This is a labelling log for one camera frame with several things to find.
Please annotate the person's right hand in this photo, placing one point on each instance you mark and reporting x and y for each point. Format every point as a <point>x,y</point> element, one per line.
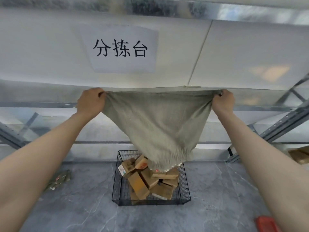
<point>224,102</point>

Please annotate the person's left hand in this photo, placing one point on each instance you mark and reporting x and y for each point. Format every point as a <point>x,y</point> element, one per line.
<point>89,101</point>

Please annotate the person's right fingers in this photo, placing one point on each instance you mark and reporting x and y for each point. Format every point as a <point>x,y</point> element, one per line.
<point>218,94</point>

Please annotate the person's left fingers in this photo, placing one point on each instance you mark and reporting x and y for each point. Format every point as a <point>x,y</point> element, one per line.
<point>101,93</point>

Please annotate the grey cloth sack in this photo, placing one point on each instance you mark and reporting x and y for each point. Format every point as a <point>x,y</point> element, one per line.
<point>157,123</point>

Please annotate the person's left forearm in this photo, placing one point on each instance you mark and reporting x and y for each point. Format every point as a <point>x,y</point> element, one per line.
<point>41,164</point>

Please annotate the person's right forearm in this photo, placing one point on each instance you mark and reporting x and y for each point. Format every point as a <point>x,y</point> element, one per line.
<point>264,166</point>

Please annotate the white paper sign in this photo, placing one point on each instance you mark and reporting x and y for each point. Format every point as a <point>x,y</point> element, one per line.
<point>120,48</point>

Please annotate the pile of cardboard parcel boxes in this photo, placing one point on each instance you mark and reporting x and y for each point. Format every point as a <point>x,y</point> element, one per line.
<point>141,181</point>

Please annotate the brown cardboard box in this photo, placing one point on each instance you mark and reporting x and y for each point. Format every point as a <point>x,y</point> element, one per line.
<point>300,154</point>

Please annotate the red plastic object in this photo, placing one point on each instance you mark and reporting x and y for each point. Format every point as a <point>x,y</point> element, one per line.
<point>265,224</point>

